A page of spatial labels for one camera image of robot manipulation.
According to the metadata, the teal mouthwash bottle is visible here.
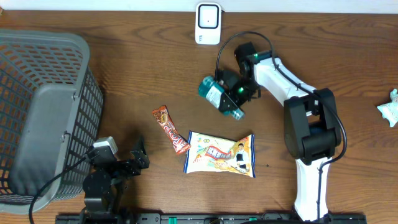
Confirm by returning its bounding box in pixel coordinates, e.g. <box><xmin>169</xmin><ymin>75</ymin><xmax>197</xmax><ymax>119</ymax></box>
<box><xmin>198</xmin><ymin>76</ymin><xmax>244</xmax><ymax>120</ymax></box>

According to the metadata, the red chocolate bar wrapper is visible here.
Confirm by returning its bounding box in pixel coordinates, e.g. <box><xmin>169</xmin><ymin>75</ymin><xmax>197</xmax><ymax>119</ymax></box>
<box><xmin>152</xmin><ymin>105</ymin><xmax>191</xmax><ymax>154</ymax></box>

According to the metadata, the large yellow snack bag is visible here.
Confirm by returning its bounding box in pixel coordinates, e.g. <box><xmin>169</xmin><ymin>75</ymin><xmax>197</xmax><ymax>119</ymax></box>
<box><xmin>183</xmin><ymin>131</ymin><xmax>256</xmax><ymax>178</ymax></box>

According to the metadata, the green tissue packet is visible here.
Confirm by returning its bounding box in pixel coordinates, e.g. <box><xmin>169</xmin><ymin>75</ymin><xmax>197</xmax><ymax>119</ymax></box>
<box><xmin>377</xmin><ymin>89</ymin><xmax>397</xmax><ymax>128</ymax></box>

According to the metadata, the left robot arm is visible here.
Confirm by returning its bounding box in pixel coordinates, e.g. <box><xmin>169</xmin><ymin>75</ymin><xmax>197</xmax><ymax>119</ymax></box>
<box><xmin>80</xmin><ymin>136</ymin><xmax>150</xmax><ymax>223</ymax></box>

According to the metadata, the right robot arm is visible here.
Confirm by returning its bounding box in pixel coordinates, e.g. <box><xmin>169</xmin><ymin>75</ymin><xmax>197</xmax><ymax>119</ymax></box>
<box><xmin>214</xmin><ymin>42</ymin><xmax>346</xmax><ymax>222</ymax></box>

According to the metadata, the white barcode scanner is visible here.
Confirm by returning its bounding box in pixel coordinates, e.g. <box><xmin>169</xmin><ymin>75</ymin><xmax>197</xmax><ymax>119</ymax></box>
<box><xmin>195</xmin><ymin>2</ymin><xmax>222</xmax><ymax>45</ymax></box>

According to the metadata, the grey plastic basket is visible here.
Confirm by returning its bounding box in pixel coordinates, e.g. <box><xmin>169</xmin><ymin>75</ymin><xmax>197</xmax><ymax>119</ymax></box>
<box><xmin>1</xmin><ymin>29</ymin><xmax>104</xmax><ymax>215</ymax></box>

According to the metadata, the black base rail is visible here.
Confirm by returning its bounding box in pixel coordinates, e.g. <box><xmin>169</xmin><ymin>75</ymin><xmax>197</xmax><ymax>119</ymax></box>
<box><xmin>55</xmin><ymin>211</ymin><xmax>368</xmax><ymax>224</ymax></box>

